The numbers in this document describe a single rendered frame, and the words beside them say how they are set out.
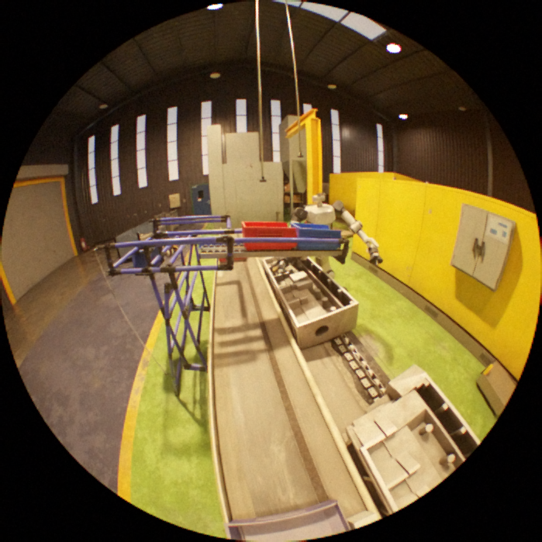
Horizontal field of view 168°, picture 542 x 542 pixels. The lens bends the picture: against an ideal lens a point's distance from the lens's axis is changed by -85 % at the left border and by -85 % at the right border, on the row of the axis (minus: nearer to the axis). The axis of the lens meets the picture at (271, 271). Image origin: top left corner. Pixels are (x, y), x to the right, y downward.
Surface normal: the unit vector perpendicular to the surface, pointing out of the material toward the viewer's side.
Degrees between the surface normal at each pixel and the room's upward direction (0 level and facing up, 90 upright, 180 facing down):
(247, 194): 90
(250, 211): 90
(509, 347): 90
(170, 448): 0
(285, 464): 0
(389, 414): 10
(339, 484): 0
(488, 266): 90
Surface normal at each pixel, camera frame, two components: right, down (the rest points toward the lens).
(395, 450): -0.20, -0.87
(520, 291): -0.97, 0.13
